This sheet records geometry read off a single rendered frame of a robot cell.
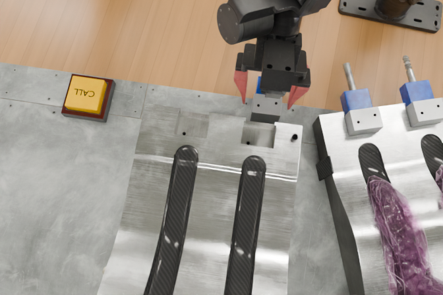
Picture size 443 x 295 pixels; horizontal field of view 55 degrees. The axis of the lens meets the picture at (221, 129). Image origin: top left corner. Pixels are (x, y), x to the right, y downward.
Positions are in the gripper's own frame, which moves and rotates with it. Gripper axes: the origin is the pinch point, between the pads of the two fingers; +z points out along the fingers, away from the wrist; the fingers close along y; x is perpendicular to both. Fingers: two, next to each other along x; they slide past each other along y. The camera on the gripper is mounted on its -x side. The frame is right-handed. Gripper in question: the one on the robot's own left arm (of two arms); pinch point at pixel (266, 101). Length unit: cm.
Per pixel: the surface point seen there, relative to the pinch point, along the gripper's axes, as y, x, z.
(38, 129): -40.6, -5.8, 9.0
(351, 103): 14.2, -0.3, -2.3
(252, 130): -1.8, -6.1, 1.7
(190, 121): -12.5, -6.0, 1.7
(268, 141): 1.0, -7.4, 2.5
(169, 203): -13.3, -19.3, 7.0
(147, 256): -14.9, -27.1, 9.9
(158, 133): -16.9, -10.4, 1.1
